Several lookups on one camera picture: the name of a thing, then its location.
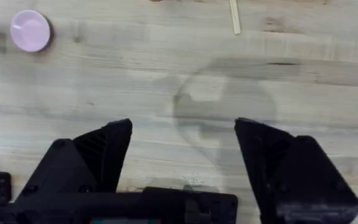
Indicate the pink plate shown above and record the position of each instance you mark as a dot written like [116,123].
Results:
[30,30]

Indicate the wooden utensil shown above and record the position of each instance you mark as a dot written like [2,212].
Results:
[235,17]

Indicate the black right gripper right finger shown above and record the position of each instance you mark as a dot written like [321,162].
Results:
[294,174]

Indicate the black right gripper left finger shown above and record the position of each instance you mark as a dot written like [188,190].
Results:
[82,161]

